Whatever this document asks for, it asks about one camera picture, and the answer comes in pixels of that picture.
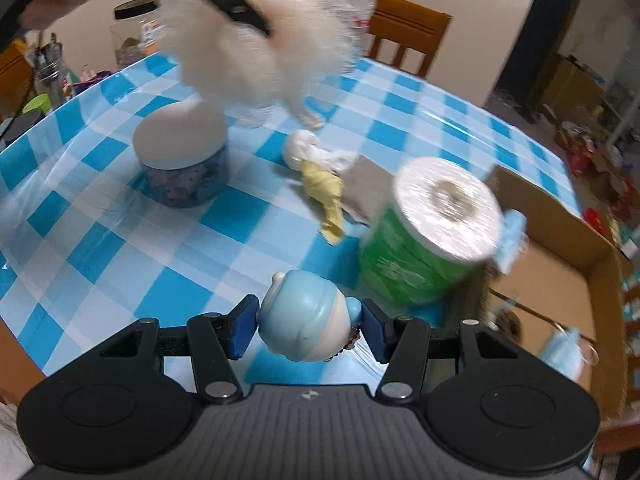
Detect white cloth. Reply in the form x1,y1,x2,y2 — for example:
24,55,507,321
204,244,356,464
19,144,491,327
282,129,357,172

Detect glass jar of pens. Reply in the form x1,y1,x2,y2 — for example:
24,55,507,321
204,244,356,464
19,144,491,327
31,34,69,107

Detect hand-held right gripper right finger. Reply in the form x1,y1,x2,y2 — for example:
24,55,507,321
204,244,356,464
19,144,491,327
359,298,522,404

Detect green wrapped toilet paper roll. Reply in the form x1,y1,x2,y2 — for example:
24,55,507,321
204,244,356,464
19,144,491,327
356,156,504,307

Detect blue hooded toy figure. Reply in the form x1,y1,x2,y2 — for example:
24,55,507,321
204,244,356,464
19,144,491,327
256,270,364,362

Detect round jar with white lid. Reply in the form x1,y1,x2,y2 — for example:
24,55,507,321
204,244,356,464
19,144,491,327
132,101,231,209

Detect blue white checkered tablecloth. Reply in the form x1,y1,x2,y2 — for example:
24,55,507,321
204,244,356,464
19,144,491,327
0,52,587,406

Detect peach mesh bath loofah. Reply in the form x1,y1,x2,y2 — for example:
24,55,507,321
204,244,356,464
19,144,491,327
162,0,359,111

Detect clear jar with black lid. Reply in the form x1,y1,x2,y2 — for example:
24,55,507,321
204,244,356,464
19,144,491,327
109,0,168,69

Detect black round container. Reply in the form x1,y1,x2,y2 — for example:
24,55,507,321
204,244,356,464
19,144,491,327
2,112,42,147

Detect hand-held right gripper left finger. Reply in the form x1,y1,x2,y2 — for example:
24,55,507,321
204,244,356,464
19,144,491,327
97,294,261,404

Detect brown hair scrunchie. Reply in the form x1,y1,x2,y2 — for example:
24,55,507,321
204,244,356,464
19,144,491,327
492,308,522,347

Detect purple plastic item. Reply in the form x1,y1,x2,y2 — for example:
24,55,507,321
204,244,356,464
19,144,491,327
79,66,112,85

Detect cardboard box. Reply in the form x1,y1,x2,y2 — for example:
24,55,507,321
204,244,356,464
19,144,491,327
442,164,632,428

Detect green cup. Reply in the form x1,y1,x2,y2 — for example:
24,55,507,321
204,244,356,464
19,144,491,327
22,93,52,117

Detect blue face mask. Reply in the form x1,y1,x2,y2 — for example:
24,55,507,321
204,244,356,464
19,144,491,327
541,326,598,382
497,209,529,273

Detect yellow cloth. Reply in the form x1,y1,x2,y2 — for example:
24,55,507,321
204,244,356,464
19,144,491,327
299,157,347,247

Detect wooden chair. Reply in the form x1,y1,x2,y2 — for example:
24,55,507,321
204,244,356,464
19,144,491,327
592,280,640,463
366,0,454,79

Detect grey cloth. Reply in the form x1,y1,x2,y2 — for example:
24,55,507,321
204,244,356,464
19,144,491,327
339,155,402,224

